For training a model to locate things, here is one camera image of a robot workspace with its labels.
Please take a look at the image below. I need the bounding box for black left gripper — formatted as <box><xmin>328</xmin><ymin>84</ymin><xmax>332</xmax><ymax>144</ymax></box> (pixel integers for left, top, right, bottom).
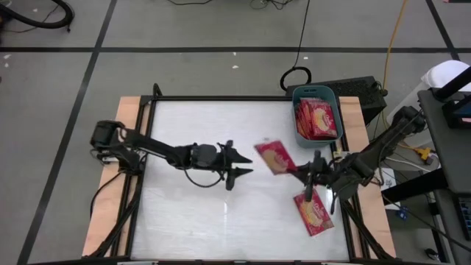
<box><xmin>216</xmin><ymin>139</ymin><xmax>255</xmax><ymax>191</ymax></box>

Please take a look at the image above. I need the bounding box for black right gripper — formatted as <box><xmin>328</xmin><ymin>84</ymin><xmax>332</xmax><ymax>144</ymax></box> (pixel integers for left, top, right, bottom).
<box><xmin>292</xmin><ymin>149</ymin><xmax>336</xmax><ymax>202</ymax></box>

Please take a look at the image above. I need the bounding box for light wooden side board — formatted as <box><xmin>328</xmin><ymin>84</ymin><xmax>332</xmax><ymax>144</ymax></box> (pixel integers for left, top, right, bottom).
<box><xmin>337</xmin><ymin>96</ymin><xmax>397</xmax><ymax>258</ymax></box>
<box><xmin>81</xmin><ymin>96</ymin><xmax>152</xmax><ymax>258</ymax></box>

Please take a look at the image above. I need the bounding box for white paper sheet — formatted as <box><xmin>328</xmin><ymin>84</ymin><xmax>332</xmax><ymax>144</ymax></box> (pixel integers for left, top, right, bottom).
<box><xmin>375</xmin><ymin>167</ymin><xmax>397</xmax><ymax>211</ymax></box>

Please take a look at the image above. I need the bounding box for teal plastic basket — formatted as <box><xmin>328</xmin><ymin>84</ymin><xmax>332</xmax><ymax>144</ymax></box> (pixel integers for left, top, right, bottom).
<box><xmin>291</xmin><ymin>85</ymin><xmax>344</xmax><ymax>149</ymax></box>

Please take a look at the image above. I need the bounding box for black perforated equipment box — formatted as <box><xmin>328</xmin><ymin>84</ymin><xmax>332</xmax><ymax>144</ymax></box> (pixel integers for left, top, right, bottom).
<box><xmin>286</xmin><ymin>75</ymin><xmax>388</xmax><ymax>126</ymax></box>

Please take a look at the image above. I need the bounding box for black desk crossbar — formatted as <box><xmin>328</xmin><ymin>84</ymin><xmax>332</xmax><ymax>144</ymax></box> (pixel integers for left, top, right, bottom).
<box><xmin>380</xmin><ymin>168</ymin><xmax>448</xmax><ymax>205</ymax></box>

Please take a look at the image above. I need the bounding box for dark grey desk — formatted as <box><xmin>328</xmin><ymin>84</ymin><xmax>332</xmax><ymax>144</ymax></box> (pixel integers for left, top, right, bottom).
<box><xmin>417</xmin><ymin>88</ymin><xmax>471</xmax><ymax>265</ymax></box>

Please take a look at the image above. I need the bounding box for black and blue device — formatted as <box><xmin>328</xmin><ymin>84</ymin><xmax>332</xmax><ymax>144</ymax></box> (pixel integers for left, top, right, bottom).
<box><xmin>442</xmin><ymin>99</ymin><xmax>471</xmax><ymax>130</ymax></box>

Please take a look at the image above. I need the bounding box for dark keyboard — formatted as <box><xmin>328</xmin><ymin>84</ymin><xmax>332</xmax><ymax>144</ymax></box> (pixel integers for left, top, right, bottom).
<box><xmin>457</xmin><ymin>197</ymin><xmax>471</xmax><ymax>242</ymax></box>

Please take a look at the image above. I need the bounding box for white rounded bin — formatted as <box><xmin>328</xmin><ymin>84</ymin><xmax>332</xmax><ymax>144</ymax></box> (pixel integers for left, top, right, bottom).
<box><xmin>386</xmin><ymin>60</ymin><xmax>471</xmax><ymax>128</ymax></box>

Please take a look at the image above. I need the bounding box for black bar on desk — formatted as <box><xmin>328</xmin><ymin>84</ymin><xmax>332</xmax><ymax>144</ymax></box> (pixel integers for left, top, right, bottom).
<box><xmin>433</xmin><ymin>66</ymin><xmax>471</xmax><ymax>102</ymax></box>

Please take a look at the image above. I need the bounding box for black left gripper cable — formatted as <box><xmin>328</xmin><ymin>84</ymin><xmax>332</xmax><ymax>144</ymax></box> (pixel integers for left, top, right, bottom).
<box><xmin>183</xmin><ymin>163</ymin><xmax>226</xmax><ymax>188</ymax></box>

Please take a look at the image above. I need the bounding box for black metal table frame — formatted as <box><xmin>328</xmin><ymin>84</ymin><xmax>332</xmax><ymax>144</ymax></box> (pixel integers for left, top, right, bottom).
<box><xmin>88</xmin><ymin>82</ymin><xmax>397</xmax><ymax>265</ymax></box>

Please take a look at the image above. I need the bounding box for black looped floor cable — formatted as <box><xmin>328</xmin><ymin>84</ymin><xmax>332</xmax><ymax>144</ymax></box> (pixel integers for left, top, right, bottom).
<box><xmin>279</xmin><ymin>0</ymin><xmax>313</xmax><ymax>93</ymax></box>

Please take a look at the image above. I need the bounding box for yellow cable plug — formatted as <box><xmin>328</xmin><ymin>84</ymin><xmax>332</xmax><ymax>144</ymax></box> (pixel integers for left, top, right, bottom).
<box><xmin>414</xmin><ymin>146</ymin><xmax>436</xmax><ymax>163</ymax></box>

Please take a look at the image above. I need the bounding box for thin black power cable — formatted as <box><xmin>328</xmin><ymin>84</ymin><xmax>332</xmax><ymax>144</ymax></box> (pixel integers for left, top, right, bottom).
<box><xmin>89</xmin><ymin>171</ymin><xmax>124</xmax><ymax>222</ymax></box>

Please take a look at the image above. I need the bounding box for tangled black cable bundle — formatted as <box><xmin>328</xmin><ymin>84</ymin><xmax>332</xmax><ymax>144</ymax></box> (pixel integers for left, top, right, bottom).
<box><xmin>249</xmin><ymin>0</ymin><xmax>299</xmax><ymax>11</ymax></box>

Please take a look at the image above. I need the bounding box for long yellow cable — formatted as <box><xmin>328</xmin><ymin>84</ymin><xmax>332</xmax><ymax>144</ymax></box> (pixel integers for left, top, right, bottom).
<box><xmin>380</xmin><ymin>0</ymin><xmax>420</xmax><ymax>150</ymax></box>

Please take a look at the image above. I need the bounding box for thin black floor cable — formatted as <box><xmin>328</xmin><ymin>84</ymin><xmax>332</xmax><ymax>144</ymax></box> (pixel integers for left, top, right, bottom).
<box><xmin>165</xmin><ymin>0</ymin><xmax>216</xmax><ymax>7</ymax></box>

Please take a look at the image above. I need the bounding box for thick black hose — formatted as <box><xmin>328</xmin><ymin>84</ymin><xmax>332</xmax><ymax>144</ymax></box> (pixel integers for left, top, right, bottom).
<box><xmin>0</xmin><ymin>0</ymin><xmax>76</xmax><ymax>32</ymax></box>

